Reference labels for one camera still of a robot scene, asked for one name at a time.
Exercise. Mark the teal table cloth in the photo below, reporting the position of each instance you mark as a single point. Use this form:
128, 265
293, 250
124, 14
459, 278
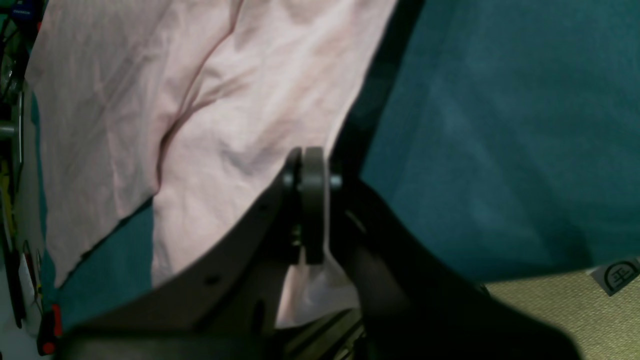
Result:
505, 133

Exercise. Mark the pink T-shirt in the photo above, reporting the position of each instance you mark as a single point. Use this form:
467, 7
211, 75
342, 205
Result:
160, 122

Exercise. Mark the orange black clamp right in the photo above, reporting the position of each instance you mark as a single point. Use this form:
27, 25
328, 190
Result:
50, 330

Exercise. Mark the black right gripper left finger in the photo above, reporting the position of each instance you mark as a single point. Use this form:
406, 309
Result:
234, 289

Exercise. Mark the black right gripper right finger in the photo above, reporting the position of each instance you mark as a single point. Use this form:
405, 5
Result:
412, 306

